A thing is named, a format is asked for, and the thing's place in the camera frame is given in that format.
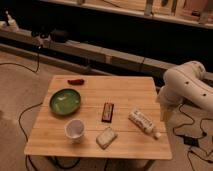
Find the dark chocolate bar box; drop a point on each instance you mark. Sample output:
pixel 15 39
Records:
pixel 107 112

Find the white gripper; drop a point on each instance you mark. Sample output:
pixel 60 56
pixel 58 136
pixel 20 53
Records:
pixel 168 100

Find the white plastic bottle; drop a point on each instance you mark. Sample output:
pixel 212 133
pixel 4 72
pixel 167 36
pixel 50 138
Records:
pixel 144 123

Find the black box on ledge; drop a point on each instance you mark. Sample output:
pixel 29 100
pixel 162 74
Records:
pixel 60 36

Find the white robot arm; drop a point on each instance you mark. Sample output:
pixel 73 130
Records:
pixel 184 82

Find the green ceramic bowl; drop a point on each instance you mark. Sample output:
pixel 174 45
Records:
pixel 65 102

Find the white paper cup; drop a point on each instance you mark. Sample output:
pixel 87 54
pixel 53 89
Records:
pixel 74 130

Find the white spray bottle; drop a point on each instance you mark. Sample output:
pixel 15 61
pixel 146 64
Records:
pixel 12 22

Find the red brown sausage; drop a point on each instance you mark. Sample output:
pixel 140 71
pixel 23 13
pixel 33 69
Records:
pixel 76 82

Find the wooden table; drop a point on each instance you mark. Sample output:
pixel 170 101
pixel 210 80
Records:
pixel 47 137

